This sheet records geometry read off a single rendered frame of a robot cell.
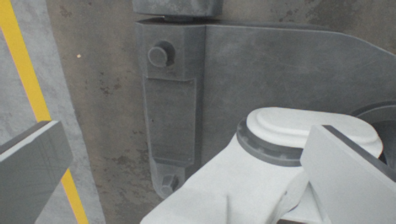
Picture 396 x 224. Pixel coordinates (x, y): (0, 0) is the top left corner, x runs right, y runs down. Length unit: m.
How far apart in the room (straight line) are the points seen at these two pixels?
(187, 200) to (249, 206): 0.08
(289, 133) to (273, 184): 0.08
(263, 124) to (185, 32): 0.22
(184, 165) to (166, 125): 0.12
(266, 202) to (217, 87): 0.27
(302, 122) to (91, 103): 0.72
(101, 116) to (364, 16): 0.86
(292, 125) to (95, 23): 0.62
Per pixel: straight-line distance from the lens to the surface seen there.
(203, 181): 0.30
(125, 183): 1.07
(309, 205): 0.50
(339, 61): 0.49
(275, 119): 0.37
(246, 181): 0.31
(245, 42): 0.44
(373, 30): 0.69
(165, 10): 0.43
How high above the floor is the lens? 0.62
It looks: 60 degrees down
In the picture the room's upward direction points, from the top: 158 degrees counter-clockwise
